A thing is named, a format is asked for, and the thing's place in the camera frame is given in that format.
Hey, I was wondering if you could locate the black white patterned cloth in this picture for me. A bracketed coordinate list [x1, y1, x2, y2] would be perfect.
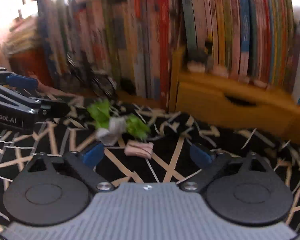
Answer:
[0, 89, 300, 234]

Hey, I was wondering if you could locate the small pink candy packet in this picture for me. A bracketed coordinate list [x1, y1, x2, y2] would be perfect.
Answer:
[124, 140, 154, 159]

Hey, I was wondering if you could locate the stack of flat books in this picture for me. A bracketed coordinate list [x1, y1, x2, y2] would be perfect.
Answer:
[3, 16, 41, 57]

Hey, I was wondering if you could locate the red plastic crate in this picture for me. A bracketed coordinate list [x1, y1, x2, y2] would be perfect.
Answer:
[8, 47, 53, 86]

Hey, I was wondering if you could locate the wooden drawer shelf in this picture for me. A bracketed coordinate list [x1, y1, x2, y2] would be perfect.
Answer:
[168, 47, 300, 144]

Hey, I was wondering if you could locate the crumpled green wrapper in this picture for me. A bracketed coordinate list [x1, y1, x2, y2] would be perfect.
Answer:
[87, 99, 150, 146]

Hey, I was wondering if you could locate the miniature black bicycle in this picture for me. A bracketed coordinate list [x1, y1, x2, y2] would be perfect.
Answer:
[66, 53, 117, 100]

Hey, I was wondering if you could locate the row of upright books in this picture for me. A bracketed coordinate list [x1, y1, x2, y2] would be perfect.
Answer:
[37, 0, 300, 107]

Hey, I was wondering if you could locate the small figurine black hair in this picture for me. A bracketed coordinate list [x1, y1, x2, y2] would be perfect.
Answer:
[186, 49, 211, 73]

